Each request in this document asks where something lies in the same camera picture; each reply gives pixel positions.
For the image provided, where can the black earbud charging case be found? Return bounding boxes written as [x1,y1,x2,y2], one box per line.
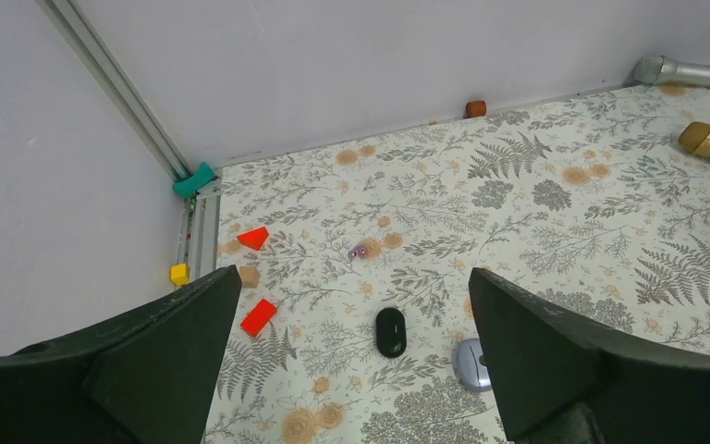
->
[374,307,407,359]

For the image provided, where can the purple translucent earbuds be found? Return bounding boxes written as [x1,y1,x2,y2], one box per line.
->
[348,245,369,260]

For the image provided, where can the aluminium frame post left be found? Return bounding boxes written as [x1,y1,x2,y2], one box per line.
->
[36,0,191,181]

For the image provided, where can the brown wooden cylinder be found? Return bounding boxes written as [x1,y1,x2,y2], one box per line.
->
[465,100,487,118]

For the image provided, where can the yellow cube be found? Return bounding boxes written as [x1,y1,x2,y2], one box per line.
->
[169,263,190,287]

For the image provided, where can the plain wooden cube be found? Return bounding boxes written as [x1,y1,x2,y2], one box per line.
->
[239,266,261,289]

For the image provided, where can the silver microphone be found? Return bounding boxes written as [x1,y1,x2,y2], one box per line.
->
[632,55,710,88]

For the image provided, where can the lavender oval case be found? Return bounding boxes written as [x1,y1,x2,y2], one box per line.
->
[453,338,493,393]

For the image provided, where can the floral table mat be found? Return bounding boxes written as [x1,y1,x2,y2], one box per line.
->
[204,85,710,443]

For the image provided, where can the red wedge block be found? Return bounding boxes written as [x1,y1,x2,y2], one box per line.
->
[237,227,270,251]

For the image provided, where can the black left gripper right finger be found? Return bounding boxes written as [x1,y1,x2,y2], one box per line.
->
[469,268,710,443]

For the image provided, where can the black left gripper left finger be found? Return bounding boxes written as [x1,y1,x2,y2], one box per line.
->
[0,266,241,443]

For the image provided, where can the teal arch block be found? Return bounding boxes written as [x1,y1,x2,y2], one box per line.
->
[172,162,216,199]

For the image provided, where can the red rectangular block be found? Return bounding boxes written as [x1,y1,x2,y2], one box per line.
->
[240,299,278,338]

